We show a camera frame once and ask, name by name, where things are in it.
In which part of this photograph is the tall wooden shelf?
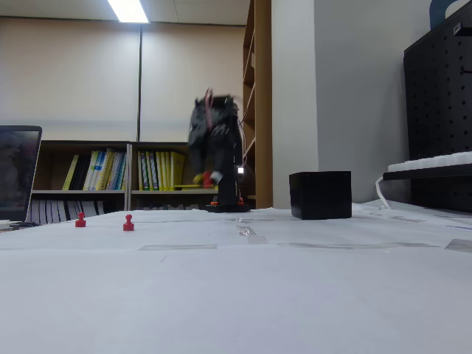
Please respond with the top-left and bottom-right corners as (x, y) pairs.
(242, 0), (274, 209)

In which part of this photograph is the laptop with dark screen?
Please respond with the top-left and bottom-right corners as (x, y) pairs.
(0, 125), (44, 223)

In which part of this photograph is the white power cable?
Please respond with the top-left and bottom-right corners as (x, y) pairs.
(375, 176), (392, 209)

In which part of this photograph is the wide yellow binder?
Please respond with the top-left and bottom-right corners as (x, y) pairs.
(170, 150), (187, 192)

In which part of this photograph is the black pegboard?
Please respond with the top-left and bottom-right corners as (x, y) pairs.
(403, 3), (472, 214)

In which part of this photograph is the black binder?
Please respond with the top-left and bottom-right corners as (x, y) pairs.
(69, 154), (92, 192)

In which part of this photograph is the black square bin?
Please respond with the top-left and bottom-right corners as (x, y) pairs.
(288, 170), (353, 221)

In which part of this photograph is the dark blue rounded object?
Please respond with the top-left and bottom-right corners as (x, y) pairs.
(429, 0), (458, 30)

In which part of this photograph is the plain yellow binder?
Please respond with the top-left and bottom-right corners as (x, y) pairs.
(162, 150), (173, 192)
(154, 150), (164, 192)

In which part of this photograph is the ceiling light panel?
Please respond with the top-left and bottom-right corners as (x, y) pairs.
(106, 0), (150, 24)

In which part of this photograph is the black vertical wall conduit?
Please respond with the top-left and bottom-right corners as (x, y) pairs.
(137, 23), (144, 143)

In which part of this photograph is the white yellow spine book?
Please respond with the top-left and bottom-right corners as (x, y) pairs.
(83, 150), (100, 192)

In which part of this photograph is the pale green spine book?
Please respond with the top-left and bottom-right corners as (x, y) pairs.
(114, 151), (128, 192)

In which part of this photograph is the low wooden bookshelf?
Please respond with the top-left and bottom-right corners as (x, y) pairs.
(127, 141), (221, 212)
(31, 139), (132, 225)

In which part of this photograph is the red white servo cable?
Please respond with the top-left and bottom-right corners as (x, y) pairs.
(204, 87), (215, 131)

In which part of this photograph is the yellow binder white label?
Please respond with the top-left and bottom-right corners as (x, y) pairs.
(146, 150), (156, 192)
(137, 150), (148, 192)

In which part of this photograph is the white power strip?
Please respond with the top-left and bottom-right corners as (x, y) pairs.
(386, 150), (472, 173)

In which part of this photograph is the blue white spine book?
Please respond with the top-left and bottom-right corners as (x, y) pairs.
(105, 150), (119, 192)

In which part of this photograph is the white paper table cover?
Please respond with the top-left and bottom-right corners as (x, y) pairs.
(0, 208), (472, 354)

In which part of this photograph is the slim yellow book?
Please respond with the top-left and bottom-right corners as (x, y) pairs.
(61, 153), (80, 192)

